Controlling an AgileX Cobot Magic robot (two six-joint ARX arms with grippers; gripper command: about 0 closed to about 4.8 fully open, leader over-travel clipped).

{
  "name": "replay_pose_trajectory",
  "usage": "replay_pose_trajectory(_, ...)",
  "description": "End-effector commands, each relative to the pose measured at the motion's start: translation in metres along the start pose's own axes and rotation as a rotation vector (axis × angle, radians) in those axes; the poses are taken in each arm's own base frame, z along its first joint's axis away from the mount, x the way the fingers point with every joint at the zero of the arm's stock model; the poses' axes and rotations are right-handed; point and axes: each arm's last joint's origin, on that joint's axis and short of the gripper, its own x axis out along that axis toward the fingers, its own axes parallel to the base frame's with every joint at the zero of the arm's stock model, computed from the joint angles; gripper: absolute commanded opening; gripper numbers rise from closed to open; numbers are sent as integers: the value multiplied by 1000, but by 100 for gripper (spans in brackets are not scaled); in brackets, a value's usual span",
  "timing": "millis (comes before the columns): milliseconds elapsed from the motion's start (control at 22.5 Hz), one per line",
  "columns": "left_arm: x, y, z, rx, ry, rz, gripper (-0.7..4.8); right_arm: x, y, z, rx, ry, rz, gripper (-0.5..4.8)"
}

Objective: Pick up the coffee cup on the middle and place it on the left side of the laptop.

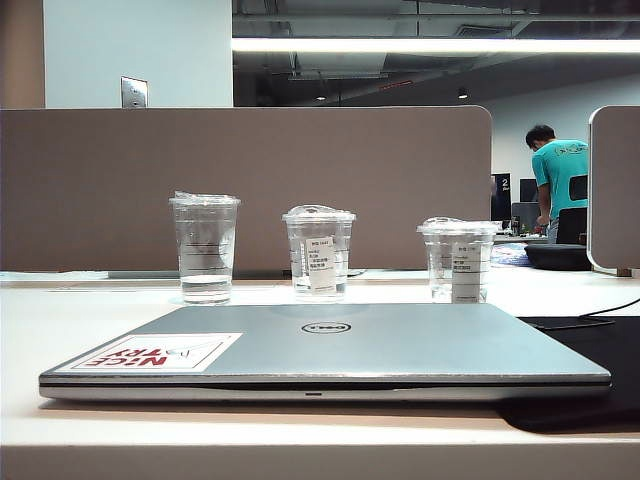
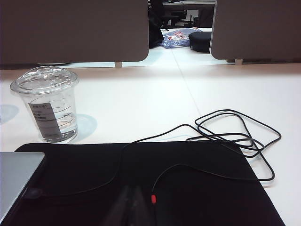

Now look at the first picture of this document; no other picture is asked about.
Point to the black round cushion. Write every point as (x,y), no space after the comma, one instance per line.
(555,256)

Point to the metal wall plate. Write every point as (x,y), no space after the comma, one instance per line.
(133,92)

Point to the silver Dell laptop with sticker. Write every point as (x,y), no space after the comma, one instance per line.
(400,350)

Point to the black sign with number two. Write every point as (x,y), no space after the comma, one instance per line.
(501,195)

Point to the tall clear plastic cup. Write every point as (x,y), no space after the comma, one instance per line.
(205,250)

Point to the person in teal shirt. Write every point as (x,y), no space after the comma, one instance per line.
(555,170)

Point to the dark computer monitor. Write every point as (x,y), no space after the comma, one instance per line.
(528,190)

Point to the black ceiling spotlight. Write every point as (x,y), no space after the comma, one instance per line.
(462,92)

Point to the short clear cup with label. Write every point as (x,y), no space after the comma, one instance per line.
(445,260)

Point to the black office chair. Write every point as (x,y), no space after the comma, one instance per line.
(572,225)

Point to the beige partition with white frame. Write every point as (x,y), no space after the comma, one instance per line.
(617,190)

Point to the clear cup with white label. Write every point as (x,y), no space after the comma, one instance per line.
(320,260)

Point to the wide beige desk partition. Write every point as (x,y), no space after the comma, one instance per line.
(100,190)

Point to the white ceiling light strip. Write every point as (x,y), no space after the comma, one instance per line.
(400,45)

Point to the black desk mat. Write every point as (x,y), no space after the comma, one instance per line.
(600,350)

